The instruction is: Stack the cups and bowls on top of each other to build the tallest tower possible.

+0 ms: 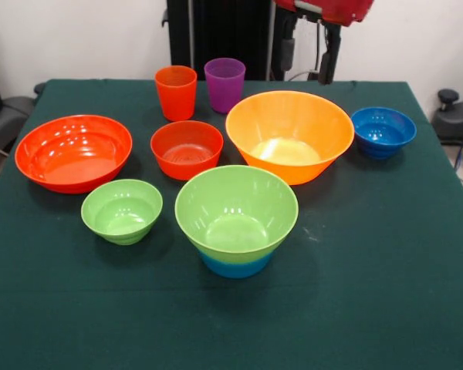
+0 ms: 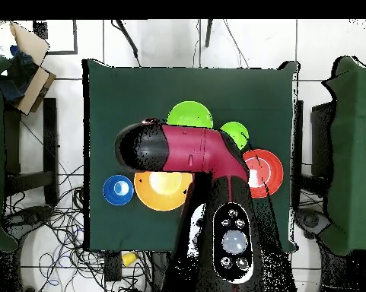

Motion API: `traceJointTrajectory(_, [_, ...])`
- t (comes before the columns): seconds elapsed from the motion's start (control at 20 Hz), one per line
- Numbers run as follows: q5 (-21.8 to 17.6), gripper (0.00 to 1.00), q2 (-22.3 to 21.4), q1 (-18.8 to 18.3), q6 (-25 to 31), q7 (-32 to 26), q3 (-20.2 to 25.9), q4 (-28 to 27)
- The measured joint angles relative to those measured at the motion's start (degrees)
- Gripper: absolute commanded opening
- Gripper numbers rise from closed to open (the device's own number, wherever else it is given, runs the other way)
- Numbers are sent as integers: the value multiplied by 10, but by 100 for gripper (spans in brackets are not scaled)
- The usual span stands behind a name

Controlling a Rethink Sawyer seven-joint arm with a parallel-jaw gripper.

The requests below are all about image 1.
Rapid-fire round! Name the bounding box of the dark green table cloth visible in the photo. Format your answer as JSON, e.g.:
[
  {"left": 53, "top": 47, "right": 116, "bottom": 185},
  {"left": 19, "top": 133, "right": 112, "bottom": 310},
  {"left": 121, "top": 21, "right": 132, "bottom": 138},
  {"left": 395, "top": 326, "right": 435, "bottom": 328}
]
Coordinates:
[{"left": 0, "top": 79, "right": 463, "bottom": 370}]

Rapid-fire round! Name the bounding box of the black wall cable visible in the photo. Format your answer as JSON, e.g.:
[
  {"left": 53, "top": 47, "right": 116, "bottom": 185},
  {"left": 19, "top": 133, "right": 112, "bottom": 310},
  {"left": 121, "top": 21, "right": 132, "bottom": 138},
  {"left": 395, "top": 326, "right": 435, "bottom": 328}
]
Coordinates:
[{"left": 315, "top": 21, "right": 325, "bottom": 74}]

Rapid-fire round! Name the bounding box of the dark blue plastic bowl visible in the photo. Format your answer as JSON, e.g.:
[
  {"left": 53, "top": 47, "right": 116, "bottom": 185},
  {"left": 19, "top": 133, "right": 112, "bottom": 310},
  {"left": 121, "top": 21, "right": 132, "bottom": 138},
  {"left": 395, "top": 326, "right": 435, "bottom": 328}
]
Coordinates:
[{"left": 350, "top": 106, "right": 417, "bottom": 160}]

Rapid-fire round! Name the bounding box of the light blue plastic bowl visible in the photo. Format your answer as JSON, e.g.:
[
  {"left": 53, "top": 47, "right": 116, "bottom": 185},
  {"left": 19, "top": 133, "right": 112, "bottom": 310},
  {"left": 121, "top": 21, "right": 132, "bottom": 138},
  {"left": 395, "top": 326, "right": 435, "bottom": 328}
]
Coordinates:
[{"left": 199, "top": 249, "right": 275, "bottom": 280}]

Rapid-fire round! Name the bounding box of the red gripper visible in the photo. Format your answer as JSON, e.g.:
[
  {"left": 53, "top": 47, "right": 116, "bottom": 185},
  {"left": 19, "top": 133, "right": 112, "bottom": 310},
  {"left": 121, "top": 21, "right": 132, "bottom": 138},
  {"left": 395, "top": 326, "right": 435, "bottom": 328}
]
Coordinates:
[{"left": 273, "top": 0, "right": 376, "bottom": 86}]

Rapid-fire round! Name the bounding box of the large red plastic bowl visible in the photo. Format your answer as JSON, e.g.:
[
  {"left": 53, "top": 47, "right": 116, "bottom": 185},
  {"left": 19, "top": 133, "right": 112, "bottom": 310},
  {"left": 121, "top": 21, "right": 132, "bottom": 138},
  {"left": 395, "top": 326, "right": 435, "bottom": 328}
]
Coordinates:
[{"left": 14, "top": 114, "right": 133, "bottom": 195}]

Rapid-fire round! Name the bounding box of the large green plastic bowl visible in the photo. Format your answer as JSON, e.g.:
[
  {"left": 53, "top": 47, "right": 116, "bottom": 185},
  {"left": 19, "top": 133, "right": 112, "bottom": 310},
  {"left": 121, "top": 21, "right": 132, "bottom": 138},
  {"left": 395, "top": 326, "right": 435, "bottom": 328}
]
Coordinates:
[{"left": 174, "top": 164, "right": 299, "bottom": 265}]

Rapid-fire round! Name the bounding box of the small red plastic bowl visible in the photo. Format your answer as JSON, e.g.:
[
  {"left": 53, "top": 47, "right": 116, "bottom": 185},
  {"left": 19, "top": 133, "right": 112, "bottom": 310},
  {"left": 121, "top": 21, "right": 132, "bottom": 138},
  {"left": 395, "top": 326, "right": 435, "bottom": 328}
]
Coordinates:
[{"left": 150, "top": 119, "right": 225, "bottom": 181}]

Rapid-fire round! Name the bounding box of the red plastic cup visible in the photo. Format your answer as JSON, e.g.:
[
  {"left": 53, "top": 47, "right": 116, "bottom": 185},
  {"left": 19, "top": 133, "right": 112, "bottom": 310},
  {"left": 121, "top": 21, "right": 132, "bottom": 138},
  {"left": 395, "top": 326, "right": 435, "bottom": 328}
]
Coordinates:
[{"left": 154, "top": 65, "right": 198, "bottom": 122}]

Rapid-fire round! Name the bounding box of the purple plastic cup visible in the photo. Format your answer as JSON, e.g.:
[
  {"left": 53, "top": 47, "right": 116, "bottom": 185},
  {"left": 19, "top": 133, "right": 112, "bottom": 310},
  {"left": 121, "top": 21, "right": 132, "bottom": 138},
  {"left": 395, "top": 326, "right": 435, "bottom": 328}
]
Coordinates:
[{"left": 203, "top": 57, "right": 247, "bottom": 115}]

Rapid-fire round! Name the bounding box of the grey cable loop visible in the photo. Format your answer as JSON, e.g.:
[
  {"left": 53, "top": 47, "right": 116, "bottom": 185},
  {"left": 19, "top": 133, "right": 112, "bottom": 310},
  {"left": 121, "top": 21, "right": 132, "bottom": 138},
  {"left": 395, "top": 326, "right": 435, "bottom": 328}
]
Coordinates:
[{"left": 286, "top": 69, "right": 321, "bottom": 82}]

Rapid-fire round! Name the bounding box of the black chair base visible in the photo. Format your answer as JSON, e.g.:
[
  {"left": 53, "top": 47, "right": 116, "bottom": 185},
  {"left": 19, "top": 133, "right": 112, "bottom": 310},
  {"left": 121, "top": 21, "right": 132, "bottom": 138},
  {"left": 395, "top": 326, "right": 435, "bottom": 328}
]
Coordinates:
[{"left": 431, "top": 88, "right": 463, "bottom": 146}]

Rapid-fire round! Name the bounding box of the small green plastic bowl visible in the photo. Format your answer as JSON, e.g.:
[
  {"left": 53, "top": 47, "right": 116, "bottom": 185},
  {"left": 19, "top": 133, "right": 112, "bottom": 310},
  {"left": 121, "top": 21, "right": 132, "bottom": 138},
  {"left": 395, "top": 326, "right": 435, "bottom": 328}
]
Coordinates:
[{"left": 80, "top": 178, "right": 164, "bottom": 246}]

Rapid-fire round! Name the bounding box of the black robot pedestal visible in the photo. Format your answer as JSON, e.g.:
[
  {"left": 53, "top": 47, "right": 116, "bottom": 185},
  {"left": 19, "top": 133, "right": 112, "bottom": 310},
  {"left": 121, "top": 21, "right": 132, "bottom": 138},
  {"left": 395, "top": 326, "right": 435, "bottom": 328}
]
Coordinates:
[{"left": 161, "top": 0, "right": 290, "bottom": 81}]

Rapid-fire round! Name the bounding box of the large orange plastic bowl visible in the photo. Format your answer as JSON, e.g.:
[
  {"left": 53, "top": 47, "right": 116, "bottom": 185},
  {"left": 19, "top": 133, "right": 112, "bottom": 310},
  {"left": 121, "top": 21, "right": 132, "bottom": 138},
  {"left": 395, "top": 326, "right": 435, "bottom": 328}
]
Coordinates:
[{"left": 225, "top": 90, "right": 356, "bottom": 187}]

